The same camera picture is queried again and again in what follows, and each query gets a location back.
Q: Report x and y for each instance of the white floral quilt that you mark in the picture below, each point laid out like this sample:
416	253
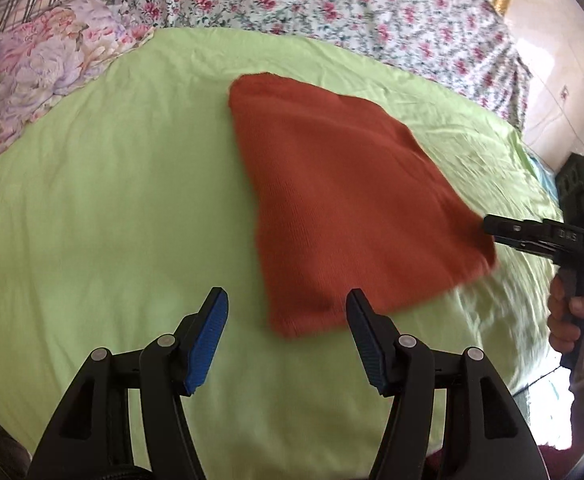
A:
371	10

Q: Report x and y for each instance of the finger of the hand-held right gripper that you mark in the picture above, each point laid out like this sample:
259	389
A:
511	230

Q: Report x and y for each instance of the person's right hand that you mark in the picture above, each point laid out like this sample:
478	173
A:
559	330

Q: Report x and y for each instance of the orange knit sweater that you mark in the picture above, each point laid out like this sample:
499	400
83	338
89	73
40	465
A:
342	195

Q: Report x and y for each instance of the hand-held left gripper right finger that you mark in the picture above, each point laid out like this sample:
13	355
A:
369	350

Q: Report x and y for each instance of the pastel floral pillow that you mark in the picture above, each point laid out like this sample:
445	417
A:
37	65

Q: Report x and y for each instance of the green bed sheet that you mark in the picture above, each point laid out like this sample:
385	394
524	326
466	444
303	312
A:
97	200

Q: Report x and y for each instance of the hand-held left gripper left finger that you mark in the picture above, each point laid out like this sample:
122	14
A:
207	345

